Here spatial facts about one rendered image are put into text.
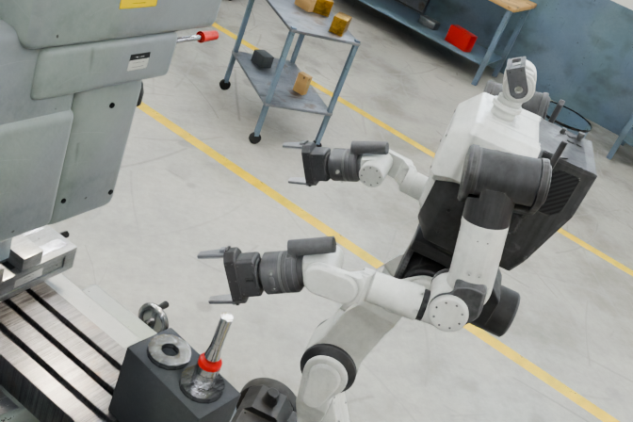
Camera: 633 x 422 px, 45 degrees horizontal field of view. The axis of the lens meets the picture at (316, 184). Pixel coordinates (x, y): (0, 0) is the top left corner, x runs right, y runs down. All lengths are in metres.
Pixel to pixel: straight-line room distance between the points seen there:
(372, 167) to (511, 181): 0.60
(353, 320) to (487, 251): 0.51
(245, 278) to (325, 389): 0.47
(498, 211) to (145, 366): 0.75
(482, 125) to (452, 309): 0.36
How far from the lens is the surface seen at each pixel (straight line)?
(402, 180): 2.04
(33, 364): 1.81
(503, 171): 1.42
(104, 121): 1.52
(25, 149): 1.38
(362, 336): 1.89
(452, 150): 1.56
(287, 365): 3.47
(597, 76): 8.76
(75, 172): 1.54
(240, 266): 1.58
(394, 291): 1.54
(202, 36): 1.61
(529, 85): 1.58
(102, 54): 1.39
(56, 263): 2.01
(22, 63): 1.30
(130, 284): 3.60
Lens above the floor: 2.25
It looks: 27 degrees down
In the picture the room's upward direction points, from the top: 22 degrees clockwise
